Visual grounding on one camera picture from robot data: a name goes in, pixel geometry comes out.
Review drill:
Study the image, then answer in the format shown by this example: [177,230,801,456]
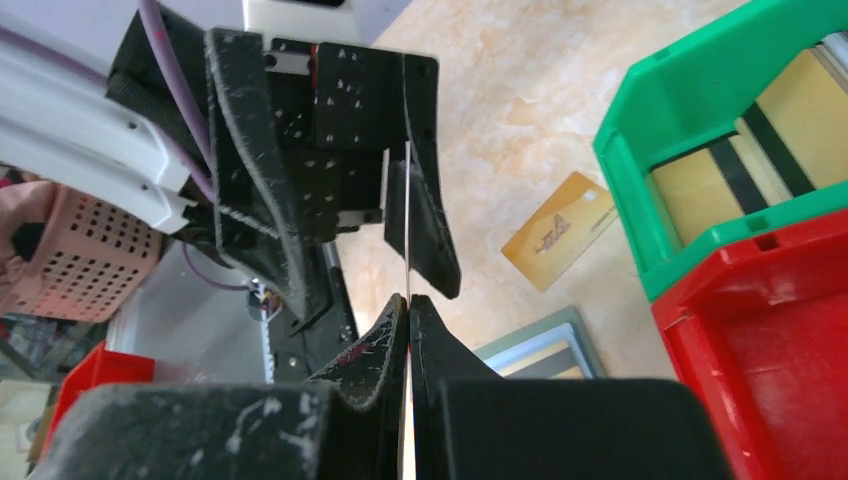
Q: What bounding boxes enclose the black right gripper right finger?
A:
[410,295,733,479]

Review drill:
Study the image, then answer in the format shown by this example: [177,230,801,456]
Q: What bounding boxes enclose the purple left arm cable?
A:
[0,0,253,293]

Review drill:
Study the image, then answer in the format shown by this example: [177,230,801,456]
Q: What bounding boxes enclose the red box in background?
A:
[39,340,155,461]

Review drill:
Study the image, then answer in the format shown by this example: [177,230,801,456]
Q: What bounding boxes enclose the stack of cards in bin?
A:
[651,31,847,246]

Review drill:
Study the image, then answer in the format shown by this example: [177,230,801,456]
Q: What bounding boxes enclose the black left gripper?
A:
[107,7,461,320]

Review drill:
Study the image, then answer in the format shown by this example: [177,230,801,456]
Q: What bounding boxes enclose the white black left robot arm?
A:
[1,1,461,323]

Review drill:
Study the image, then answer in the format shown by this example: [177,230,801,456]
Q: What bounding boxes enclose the green plastic bin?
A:
[593,1,847,301]

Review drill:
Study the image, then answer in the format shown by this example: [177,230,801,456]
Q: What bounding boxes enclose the mint green card holder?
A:
[475,306,607,379]

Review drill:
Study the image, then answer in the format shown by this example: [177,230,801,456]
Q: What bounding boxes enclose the gold card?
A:
[502,172,618,292]

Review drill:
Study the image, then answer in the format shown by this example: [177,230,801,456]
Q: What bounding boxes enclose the red plastic bin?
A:
[652,211,847,479]

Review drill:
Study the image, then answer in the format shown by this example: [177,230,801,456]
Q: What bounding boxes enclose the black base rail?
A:
[247,243,359,383]

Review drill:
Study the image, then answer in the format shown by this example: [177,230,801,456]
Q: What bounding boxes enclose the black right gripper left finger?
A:
[33,294,409,479]

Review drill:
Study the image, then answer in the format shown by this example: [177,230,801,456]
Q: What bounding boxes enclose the gold card edge-on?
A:
[402,140,417,480]

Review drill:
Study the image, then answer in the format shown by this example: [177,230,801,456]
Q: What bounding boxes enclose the pink perforated basket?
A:
[1,181,163,323]

